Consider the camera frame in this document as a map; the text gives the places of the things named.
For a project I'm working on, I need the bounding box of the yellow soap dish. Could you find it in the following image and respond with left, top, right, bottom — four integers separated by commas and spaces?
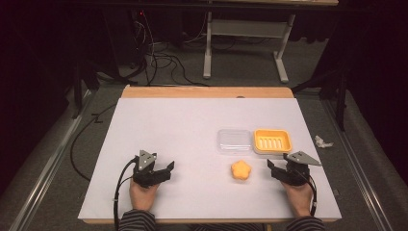
252, 128, 293, 156

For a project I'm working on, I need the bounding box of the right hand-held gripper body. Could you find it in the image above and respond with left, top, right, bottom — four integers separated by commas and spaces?
282, 150, 323, 188

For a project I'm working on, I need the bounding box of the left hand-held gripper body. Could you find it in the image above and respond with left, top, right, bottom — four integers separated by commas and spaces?
132, 149, 162, 189

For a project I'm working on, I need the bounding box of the wooden table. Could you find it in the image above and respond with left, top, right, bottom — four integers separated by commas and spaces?
81, 85, 341, 225

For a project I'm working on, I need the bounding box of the black floor cable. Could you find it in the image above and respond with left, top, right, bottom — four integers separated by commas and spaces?
69, 102, 118, 183

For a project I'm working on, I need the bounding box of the left hand-held gripper black cable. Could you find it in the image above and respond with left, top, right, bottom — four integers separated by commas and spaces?
112, 156, 140, 231

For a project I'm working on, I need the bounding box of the crumpled white paper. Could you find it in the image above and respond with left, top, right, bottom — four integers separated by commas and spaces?
314, 135, 335, 149

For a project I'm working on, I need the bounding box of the tangle of black floor cables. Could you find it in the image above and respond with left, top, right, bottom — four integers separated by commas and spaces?
128, 9, 213, 88

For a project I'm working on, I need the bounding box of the clear plastic lid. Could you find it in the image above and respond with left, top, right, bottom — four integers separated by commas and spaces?
216, 128, 254, 155

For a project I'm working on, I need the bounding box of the white metal desk frame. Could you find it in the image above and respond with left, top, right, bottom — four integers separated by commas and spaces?
202, 11, 297, 85

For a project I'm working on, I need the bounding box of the black metal stand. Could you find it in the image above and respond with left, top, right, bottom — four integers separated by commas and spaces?
290, 64, 350, 133
68, 47, 107, 120

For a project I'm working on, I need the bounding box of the person's right hand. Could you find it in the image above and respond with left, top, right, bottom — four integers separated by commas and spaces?
280, 180, 315, 218

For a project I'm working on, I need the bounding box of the right hand-held gripper black cable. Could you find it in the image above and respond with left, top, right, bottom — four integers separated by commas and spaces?
297, 167, 319, 218

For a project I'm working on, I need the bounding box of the white table sheet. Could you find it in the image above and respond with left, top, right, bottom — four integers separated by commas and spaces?
77, 97, 343, 221

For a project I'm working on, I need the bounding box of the orange flower-shaped soap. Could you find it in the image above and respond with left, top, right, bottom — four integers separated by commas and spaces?
230, 160, 253, 182

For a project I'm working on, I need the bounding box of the metal floor rail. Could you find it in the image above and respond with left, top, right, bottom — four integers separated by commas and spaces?
320, 95, 397, 231
8, 90, 97, 231

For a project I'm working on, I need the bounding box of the hand-held gripper black cable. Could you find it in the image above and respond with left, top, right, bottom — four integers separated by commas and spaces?
112, 156, 140, 231
297, 167, 319, 218

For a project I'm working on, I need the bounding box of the person's left hand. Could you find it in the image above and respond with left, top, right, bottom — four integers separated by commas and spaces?
128, 178, 160, 213

